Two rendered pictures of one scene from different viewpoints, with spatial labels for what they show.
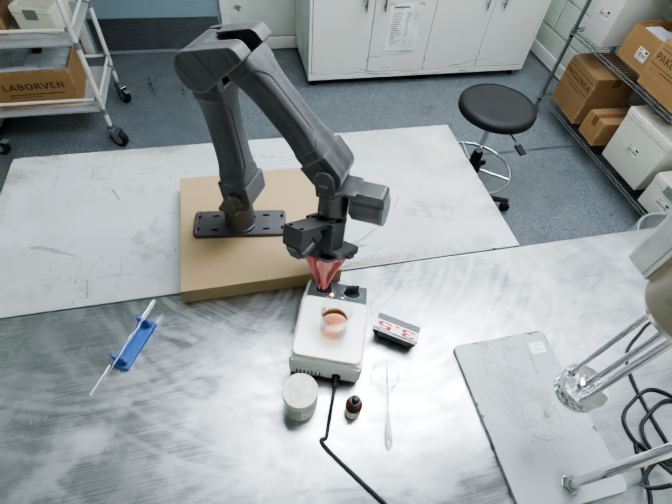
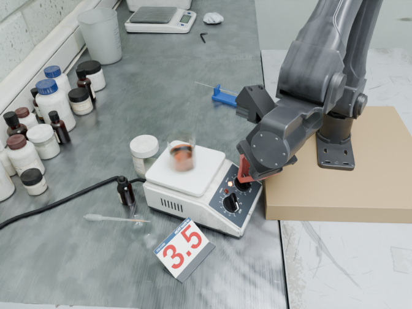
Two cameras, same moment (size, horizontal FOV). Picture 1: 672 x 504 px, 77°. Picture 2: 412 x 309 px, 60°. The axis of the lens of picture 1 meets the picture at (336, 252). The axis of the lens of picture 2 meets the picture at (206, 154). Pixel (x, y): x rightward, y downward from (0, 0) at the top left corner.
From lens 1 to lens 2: 0.78 m
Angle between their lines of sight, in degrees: 71
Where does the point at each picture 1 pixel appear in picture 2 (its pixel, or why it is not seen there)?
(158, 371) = (206, 110)
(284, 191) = (392, 174)
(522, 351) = not seen: outside the picture
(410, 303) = (219, 284)
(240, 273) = not seen: hidden behind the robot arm
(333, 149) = (311, 49)
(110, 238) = not seen: hidden behind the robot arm
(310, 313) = (205, 153)
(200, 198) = (367, 116)
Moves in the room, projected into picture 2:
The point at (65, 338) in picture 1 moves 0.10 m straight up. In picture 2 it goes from (241, 78) to (242, 47)
